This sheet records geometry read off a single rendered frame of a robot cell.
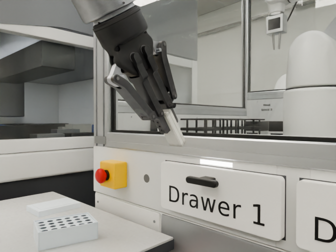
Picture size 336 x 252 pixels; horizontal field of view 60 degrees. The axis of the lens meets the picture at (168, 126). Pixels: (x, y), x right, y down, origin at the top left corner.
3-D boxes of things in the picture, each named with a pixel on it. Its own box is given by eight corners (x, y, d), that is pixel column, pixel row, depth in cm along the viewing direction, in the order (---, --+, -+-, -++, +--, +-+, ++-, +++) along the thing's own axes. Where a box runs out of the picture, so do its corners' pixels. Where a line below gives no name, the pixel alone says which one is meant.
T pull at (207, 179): (215, 188, 54) (215, 181, 54) (185, 182, 59) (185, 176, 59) (226, 185, 57) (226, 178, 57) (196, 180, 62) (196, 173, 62)
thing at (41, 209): (38, 217, 79) (38, 211, 79) (26, 210, 85) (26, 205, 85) (80, 207, 89) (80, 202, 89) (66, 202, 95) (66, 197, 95)
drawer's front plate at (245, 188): (280, 242, 49) (281, 177, 49) (160, 207, 69) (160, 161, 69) (284, 239, 51) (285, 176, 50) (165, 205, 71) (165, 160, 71)
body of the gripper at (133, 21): (108, 18, 37) (140, 82, 41) (149, -4, 42) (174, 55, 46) (78, 31, 42) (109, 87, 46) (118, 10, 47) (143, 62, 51)
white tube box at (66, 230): (38, 251, 59) (37, 232, 59) (33, 237, 66) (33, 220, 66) (98, 238, 65) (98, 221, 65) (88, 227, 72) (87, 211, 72)
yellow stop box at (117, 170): (112, 190, 77) (112, 163, 77) (97, 186, 82) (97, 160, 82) (127, 187, 81) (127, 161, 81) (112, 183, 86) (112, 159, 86)
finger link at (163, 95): (126, 52, 46) (132, 48, 47) (156, 110, 51) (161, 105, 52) (142, 47, 43) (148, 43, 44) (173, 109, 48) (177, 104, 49)
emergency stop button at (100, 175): (101, 184, 77) (101, 169, 77) (93, 182, 80) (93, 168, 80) (111, 183, 79) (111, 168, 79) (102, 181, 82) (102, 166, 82)
